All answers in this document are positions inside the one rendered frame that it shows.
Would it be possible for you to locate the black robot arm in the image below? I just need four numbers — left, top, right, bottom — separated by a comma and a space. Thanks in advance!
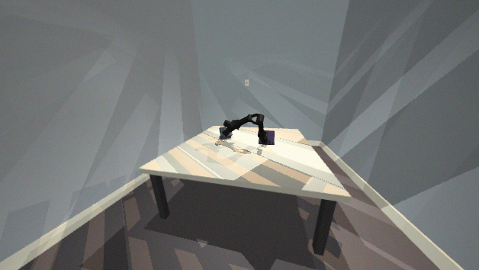
223, 114, 268, 143

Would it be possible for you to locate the grey sloped panel with hole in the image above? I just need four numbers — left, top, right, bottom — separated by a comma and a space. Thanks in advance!
219, 127, 233, 140

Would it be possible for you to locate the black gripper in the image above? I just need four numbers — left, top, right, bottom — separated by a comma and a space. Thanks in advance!
222, 127, 233, 137

